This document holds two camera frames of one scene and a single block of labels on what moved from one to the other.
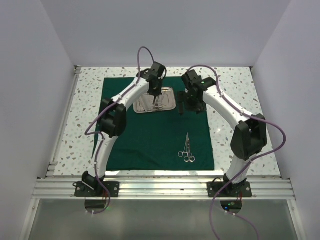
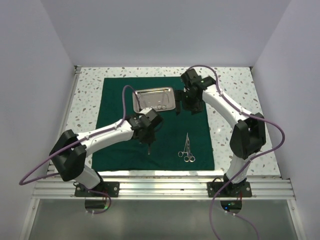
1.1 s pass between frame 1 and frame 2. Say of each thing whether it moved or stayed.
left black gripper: moved
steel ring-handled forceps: stayed
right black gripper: stayed
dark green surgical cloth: stayed
